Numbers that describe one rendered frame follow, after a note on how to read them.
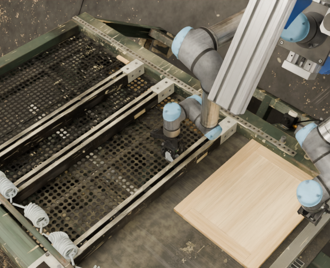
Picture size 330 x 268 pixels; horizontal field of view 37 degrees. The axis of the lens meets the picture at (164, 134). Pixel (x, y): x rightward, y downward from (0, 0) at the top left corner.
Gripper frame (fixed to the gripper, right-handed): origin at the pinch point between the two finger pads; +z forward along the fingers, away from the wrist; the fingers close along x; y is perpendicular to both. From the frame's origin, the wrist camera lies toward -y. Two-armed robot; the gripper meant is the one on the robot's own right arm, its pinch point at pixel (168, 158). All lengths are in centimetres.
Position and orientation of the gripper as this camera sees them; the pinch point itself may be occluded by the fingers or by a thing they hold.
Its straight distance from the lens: 234.3
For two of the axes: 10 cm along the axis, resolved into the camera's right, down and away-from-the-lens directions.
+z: 0.0, 6.7, 7.4
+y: 7.2, 5.2, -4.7
